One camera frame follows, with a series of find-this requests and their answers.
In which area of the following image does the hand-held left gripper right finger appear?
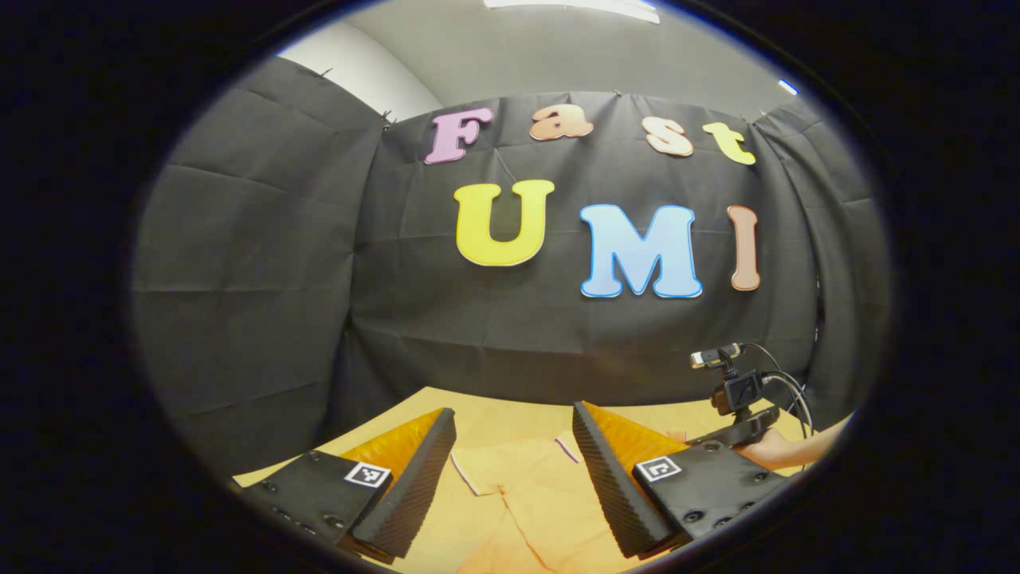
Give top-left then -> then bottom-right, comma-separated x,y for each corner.
572,401 -> 794,559

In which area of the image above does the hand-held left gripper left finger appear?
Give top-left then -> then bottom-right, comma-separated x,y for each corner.
239,407 -> 459,564

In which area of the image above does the orange T-shirt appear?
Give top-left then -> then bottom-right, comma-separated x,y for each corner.
414,430 -> 642,574

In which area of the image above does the black backdrop cloth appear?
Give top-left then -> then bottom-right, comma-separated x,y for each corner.
131,56 -> 893,479

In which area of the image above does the ceiling light panel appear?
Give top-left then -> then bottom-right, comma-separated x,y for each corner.
484,0 -> 661,23

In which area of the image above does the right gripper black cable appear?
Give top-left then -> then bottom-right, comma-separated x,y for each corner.
737,343 -> 815,439

